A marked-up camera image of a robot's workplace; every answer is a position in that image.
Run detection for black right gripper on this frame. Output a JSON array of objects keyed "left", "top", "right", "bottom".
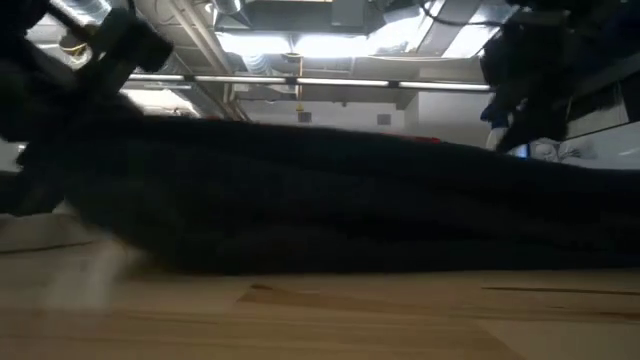
[{"left": 479, "top": 19, "right": 596, "bottom": 154}]

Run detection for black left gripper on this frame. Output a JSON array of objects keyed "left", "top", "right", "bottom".
[{"left": 0, "top": 29, "right": 131, "bottom": 146}]

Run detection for dark denim jeans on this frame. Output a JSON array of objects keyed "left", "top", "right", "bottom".
[{"left": 0, "top": 107, "right": 640, "bottom": 275}]

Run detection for ceiling light tube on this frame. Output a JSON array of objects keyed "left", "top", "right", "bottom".
[
  {"left": 297, "top": 77, "right": 494, "bottom": 93},
  {"left": 127, "top": 73, "right": 289, "bottom": 85}
]

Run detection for white Houston tote bag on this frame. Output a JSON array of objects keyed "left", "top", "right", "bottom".
[{"left": 0, "top": 212, "right": 101, "bottom": 254}]

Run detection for black ceiling camera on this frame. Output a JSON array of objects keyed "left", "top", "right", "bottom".
[{"left": 58, "top": 42, "right": 94, "bottom": 69}]

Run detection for silver ceiling duct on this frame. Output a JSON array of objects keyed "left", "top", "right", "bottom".
[{"left": 49, "top": 0, "right": 246, "bottom": 121}]

